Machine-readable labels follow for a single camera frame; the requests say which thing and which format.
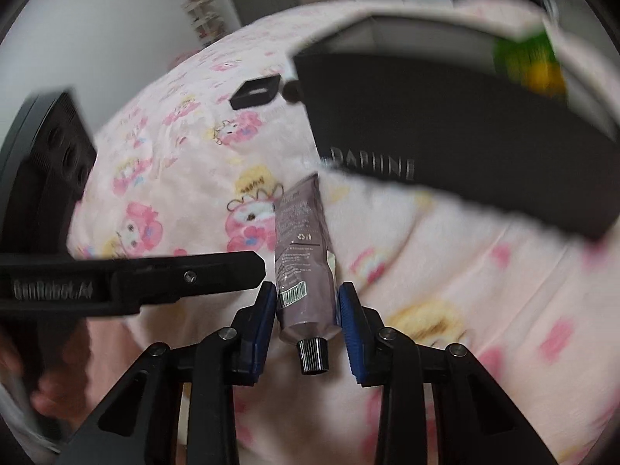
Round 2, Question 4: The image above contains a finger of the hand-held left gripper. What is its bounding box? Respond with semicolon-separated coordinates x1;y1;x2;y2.
111;250;266;318

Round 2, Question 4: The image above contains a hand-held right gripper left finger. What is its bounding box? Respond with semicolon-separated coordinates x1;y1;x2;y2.
58;281;278;465

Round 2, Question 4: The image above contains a green packet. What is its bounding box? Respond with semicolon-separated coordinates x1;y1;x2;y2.
491;29;570;102

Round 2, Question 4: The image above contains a mauve tube with black cap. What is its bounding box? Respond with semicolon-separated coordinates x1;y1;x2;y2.
274;172;342;375

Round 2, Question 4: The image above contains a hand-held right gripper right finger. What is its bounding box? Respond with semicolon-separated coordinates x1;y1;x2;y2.
338;282;558;465

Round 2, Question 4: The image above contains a large black box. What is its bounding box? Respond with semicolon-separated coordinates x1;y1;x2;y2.
288;2;620;242

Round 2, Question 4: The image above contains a cluttered shelf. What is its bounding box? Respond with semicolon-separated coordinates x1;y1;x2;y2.
181;0;228;49

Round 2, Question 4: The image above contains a small black box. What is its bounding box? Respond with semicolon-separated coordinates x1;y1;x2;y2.
230;75;283;111

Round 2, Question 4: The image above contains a pink printed blanket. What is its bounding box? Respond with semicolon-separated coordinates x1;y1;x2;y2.
68;0;620;465

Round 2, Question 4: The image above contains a person's left hand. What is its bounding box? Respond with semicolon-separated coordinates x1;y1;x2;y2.
0;322;98;410

